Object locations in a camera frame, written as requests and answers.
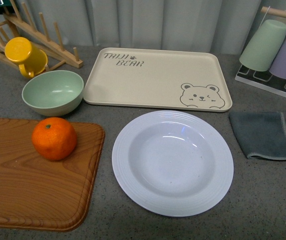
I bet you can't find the white round plate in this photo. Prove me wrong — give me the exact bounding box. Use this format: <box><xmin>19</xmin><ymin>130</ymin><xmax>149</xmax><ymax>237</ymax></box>
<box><xmin>112</xmin><ymin>110</ymin><xmax>234</xmax><ymax>217</ymax></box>

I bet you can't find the orange fruit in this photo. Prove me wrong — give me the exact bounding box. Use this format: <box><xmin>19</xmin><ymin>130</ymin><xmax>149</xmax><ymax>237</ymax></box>
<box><xmin>31</xmin><ymin>117</ymin><xmax>77</xmax><ymax>161</ymax></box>

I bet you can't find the beige bear tray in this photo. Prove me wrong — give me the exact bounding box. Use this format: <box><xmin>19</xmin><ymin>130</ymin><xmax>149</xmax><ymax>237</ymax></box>
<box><xmin>83</xmin><ymin>47</ymin><xmax>232</xmax><ymax>112</ymax></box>

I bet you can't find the light green bowl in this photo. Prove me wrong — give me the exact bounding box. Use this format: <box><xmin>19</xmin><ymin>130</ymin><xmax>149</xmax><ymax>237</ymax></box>
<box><xmin>22</xmin><ymin>70</ymin><xmax>84</xmax><ymax>117</ymax></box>

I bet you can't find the grey folded cloth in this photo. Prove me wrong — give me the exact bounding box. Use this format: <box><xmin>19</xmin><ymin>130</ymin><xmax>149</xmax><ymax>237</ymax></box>
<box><xmin>229</xmin><ymin>112</ymin><xmax>286</xmax><ymax>161</ymax></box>

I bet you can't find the yellow mug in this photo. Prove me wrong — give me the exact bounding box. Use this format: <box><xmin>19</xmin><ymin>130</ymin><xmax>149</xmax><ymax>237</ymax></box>
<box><xmin>5</xmin><ymin>37</ymin><xmax>48</xmax><ymax>79</ymax></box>

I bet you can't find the light green cup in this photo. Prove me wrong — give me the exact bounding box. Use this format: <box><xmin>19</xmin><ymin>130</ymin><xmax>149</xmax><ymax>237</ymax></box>
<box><xmin>239</xmin><ymin>19</ymin><xmax>286</xmax><ymax>72</ymax></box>

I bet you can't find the wooden cutting board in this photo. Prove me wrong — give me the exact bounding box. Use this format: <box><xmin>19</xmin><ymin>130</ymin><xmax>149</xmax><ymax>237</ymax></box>
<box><xmin>0</xmin><ymin>118</ymin><xmax>105</xmax><ymax>231</ymax></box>

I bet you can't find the white cup holder rack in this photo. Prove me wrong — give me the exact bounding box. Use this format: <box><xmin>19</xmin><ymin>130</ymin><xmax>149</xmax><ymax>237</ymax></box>
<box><xmin>235</xmin><ymin>7</ymin><xmax>286</xmax><ymax>98</ymax></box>

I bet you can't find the wooden dish rack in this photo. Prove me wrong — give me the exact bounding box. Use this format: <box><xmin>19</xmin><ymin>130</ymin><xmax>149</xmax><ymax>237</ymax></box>
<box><xmin>0</xmin><ymin>0</ymin><xmax>83</xmax><ymax>72</ymax></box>

